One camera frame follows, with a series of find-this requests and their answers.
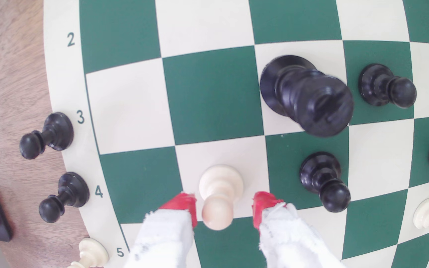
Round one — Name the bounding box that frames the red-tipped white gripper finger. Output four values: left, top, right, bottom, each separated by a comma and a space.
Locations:
252, 191, 345, 268
123, 192, 199, 268

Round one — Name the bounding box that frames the white chess pawn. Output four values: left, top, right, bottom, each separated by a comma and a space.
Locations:
198, 165, 244, 231
67, 237, 109, 268

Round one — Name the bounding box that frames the black chess pawn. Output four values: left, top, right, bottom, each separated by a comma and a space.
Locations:
38, 171, 90, 224
19, 112, 74, 161
358, 63, 418, 109
299, 151, 352, 213

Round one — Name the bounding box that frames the large black chess king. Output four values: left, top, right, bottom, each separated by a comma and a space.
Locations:
259, 55, 355, 138

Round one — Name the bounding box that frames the green and white chess mat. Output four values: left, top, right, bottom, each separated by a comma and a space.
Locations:
43, 0, 429, 268

